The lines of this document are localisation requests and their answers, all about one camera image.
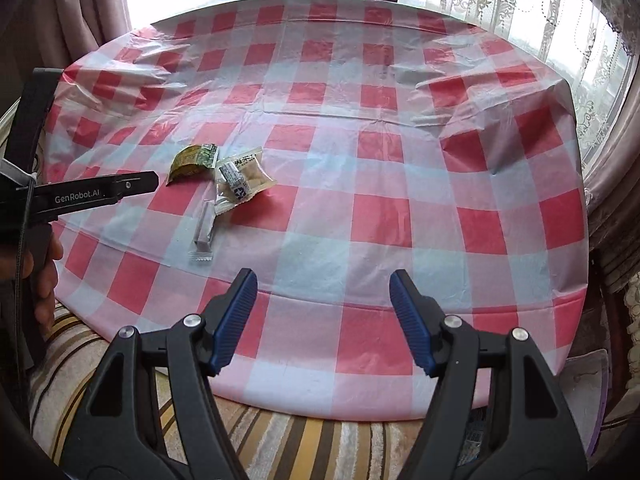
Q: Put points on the pink curtain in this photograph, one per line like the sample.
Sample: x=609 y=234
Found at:
x=53 y=33
x=612 y=189

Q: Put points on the cream macadamia nut pack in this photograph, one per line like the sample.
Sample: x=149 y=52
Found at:
x=250 y=163

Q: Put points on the person left hand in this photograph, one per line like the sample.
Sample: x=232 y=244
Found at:
x=45 y=278

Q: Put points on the pink curtain left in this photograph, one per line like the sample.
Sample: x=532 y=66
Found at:
x=53 y=33

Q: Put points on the olive gold snack pack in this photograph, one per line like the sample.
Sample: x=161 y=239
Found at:
x=194 y=161

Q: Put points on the small clear stick packet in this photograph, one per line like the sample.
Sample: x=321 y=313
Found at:
x=203 y=237

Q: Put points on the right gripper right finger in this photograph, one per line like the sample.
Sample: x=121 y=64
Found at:
x=530 y=432

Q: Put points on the red white checkered tablecloth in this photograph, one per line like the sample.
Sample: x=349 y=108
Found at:
x=396 y=138

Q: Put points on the purple white storage box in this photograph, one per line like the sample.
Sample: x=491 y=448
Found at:
x=584 y=383

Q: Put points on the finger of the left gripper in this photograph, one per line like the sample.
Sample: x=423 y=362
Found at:
x=136 y=183

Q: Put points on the small white blue candy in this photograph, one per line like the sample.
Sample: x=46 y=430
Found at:
x=237 y=187

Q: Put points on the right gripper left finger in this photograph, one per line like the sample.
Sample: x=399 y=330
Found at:
x=116 y=432

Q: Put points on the lace sheer curtain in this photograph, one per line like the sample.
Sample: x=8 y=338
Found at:
x=590 y=43

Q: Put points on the pink curtain right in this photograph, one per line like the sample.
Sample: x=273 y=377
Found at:
x=612 y=189

